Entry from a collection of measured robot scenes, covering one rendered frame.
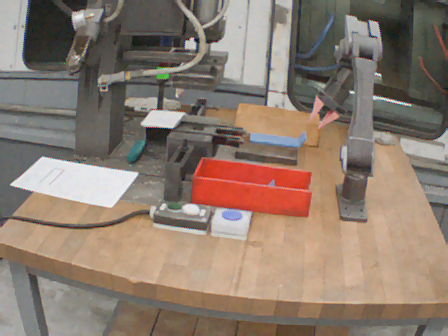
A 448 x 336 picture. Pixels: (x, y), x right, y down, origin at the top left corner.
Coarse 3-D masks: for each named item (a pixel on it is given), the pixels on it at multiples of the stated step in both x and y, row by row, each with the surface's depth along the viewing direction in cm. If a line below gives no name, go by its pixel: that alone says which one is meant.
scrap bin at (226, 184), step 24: (216, 168) 132; (240, 168) 131; (264, 168) 130; (288, 168) 130; (192, 192) 122; (216, 192) 121; (240, 192) 121; (264, 192) 120; (288, 192) 119; (312, 192) 119
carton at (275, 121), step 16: (240, 112) 177; (256, 112) 176; (272, 112) 176; (288, 112) 175; (304, 112) 174; (256, 128) 166; (272, 128) 165; (288, 128) 165; (304, 128) 164; (304, 144) 166
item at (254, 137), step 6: (252, 132) 164; (252, 138) 159; (258, 138) 160; (276, 138) 162; (282, 138) 162; (288, 138) 163; (294, 138) 163; (300, 138) 161; (306, 138) 156; (276, 144) 158; (282, 144) 158; (288, 144) 158; (294, 144) 158; (300, 144) 157
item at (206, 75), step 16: (144, 48) 142; (160, 48) 141; (176, 48) 141; (208, 48) 136; (208, 64) 134; (224, 64) 134; (176, 80) 130; (192, 80) 129; (208, 80) 129; (176, 96) 134
